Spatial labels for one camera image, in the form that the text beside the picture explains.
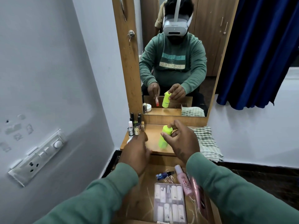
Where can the person's right hand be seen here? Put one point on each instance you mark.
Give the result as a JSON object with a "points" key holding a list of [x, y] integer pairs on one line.
{"points": [[185, 143]]}

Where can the person's left hand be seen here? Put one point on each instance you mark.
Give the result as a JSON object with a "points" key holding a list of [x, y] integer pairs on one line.
{"points": [[134, 156]]}

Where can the person's left thumb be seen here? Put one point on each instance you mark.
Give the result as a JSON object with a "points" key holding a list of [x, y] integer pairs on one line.
{"points": [[147, 153]]}

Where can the person's right thumb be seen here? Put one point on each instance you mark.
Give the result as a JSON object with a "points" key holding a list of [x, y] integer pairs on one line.
{"points": [[170, 137]]}

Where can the neon yellow plastic bottle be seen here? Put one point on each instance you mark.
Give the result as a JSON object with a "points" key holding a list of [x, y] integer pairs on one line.
{"points": [[163, 141]]}

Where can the person's right forearm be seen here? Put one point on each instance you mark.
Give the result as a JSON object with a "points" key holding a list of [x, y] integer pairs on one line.
{"points": [[231, 193]]}

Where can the person's left forearm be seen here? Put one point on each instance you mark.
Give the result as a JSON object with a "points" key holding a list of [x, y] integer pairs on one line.
{"points": [[100, 198]]}

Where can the small dark blue bottle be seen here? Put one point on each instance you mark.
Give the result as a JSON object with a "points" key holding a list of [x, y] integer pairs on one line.
{"points": [[163, 176]]}

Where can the cluster of nail polish bottles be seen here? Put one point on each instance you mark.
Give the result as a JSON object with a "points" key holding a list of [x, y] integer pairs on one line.
{"points": [[135, 125]]}

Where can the green white checked cloth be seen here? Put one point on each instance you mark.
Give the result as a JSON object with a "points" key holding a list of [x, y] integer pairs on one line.
{"points": [[208, 142]]}

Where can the pink spray bottle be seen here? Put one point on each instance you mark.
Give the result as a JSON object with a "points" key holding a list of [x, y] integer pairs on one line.
{"points": [[183, 180]]}

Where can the open wooden drawer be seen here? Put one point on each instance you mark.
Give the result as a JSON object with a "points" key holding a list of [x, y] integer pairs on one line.
{"points": [[140, 200]]}

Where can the clear box of white bottles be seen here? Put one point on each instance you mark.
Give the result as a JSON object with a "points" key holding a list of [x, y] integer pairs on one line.
{"points": [[169, 202]]}

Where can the pink glossy tube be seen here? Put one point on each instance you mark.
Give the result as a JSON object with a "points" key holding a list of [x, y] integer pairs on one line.
{"points": [[198, 195]]}

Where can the wooden dressing table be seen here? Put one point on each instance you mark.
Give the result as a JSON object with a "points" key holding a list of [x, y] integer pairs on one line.
{"points": [[127, 74]]}

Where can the metal key in lock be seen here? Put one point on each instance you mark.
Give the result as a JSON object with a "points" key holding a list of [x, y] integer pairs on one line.
{"points": [[130, 34]]}

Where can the dressing table mirror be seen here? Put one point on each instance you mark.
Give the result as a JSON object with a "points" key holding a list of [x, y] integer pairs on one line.
{"points": [[210, 32]]}

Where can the dark blue curtain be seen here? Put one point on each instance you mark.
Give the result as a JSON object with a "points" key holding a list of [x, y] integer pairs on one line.
{"points": [[259, 48]]}

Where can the clear tape scraps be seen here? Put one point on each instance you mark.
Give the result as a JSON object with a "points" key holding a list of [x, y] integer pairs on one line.
{"points": [[16, 129]]}

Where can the white wall switchboard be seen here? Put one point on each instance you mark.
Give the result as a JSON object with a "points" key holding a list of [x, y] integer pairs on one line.
{"points": [[38, 157]]}

